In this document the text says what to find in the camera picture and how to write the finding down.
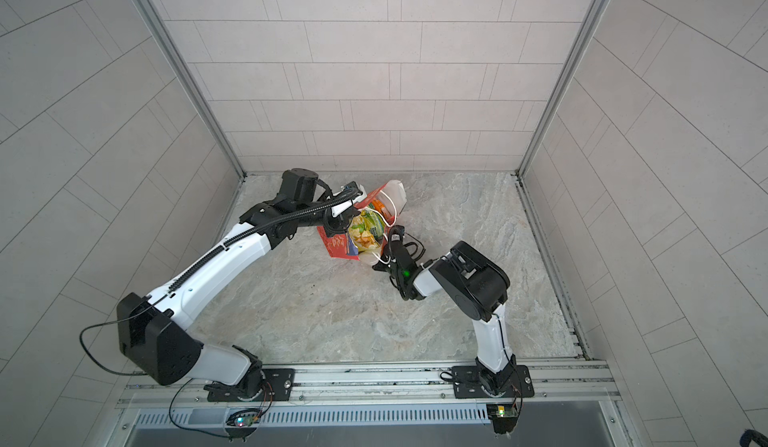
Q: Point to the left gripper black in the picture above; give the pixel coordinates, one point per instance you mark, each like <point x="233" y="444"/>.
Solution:
<point x="335" y="220"/>

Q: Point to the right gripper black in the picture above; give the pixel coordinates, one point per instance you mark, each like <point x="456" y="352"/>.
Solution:
<point x="379" y="265"/>

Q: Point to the red paper gift bag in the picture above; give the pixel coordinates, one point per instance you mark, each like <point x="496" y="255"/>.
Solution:
<point x="390" y="200"/>

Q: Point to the yellow snack packet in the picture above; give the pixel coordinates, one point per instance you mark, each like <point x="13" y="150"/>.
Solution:
<point x="369" y="231"/>

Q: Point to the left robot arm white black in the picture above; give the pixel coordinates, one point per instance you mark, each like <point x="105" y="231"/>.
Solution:
<point x="153" y="330"/>

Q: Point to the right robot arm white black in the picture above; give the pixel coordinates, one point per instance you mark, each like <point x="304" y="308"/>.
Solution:
<point x="477" y="286"/>

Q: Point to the white perforated vent strip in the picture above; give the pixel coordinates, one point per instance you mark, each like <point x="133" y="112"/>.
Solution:
<point x="321" y="415"/>

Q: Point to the right circuit board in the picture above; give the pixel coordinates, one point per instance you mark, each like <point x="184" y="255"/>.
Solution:
<point x="503" y="417"/>

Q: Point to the left green circuit board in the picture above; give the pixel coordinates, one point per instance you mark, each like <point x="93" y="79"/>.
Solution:
<point x="241" y="424"/>

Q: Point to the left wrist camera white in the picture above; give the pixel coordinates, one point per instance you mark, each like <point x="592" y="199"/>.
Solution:
<point x="346" y="200"/>

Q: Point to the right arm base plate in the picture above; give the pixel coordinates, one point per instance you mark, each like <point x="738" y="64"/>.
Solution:
<point x="478" y="382"/>

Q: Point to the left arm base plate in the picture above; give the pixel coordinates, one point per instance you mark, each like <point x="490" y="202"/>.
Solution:
<point x="261" y="385"/>

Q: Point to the aluminium mounting rail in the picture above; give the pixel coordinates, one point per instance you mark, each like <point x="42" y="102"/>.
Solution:
<point x="433" y="382"/>

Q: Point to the left corner aluminium post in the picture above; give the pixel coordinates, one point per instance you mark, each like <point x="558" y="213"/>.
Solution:
<point x="171" y="53"/>

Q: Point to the corner aluminium post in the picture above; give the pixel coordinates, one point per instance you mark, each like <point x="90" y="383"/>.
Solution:
<point x="576" y="53"/>
<point x="171" y="53"/>

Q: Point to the right corner aluminium post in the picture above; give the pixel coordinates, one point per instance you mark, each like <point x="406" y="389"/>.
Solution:
<point x="576" y="53"/>

